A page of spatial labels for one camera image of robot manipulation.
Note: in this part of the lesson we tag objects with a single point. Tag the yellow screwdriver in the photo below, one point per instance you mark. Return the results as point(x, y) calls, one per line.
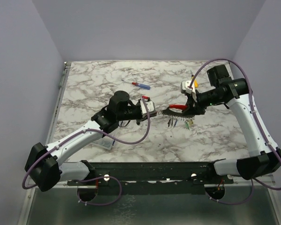
point(194, 81)

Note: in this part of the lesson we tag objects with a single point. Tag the grey key organizer red handle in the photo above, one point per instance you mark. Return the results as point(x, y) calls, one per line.
point(177, 112)

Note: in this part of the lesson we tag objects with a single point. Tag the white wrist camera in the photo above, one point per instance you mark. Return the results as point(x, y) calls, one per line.
point(147, 105)
point(188, 89)

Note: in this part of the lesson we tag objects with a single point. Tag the blue red screwdriver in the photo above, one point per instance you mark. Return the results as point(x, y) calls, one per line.
point(140, 85)

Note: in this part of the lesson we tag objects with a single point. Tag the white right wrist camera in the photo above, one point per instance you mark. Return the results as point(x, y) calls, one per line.
point(188, 89)

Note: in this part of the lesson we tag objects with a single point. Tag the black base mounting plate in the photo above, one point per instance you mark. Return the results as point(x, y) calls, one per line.
point(157, 178)

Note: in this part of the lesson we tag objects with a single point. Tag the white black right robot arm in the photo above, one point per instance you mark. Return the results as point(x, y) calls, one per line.
point(264, 153)

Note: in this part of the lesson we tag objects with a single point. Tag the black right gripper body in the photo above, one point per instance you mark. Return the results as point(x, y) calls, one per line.
point(196, 107)

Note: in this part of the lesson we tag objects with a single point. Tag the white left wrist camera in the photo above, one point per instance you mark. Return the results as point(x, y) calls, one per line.
point(147, 105)

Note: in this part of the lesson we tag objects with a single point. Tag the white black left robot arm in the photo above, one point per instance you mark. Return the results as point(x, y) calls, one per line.
point(47, 166)

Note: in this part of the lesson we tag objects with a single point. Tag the aluminium left side rail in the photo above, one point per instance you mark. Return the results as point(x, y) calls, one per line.
point(61, 86)

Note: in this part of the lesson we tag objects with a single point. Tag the green key tag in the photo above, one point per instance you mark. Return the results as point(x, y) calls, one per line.
point(187, 125)

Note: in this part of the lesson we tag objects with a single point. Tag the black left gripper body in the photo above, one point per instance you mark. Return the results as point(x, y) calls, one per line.
point(139, 118)

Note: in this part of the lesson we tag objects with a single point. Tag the clear plastic screw organizer box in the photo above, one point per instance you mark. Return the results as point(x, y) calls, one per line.
point(104, 144)

